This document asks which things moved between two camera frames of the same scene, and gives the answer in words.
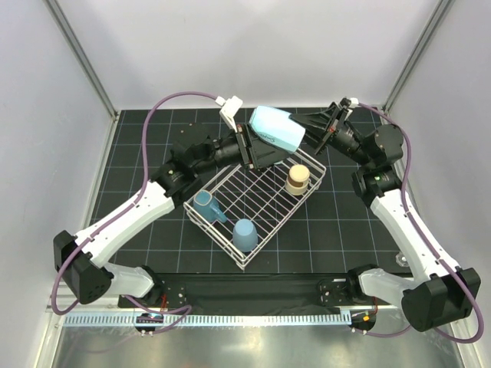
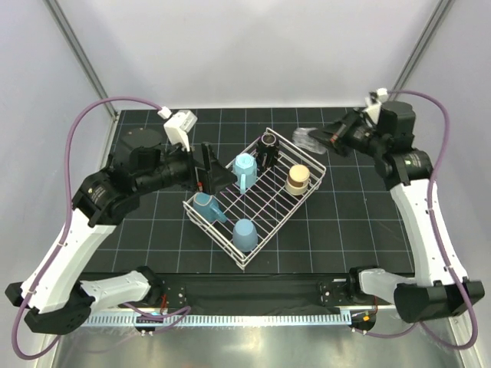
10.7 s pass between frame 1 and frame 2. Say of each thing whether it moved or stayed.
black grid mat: stayed
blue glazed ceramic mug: stayed
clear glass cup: moved
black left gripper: moved
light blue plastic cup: stayed
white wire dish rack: stayed
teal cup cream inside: moved
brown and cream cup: stayed
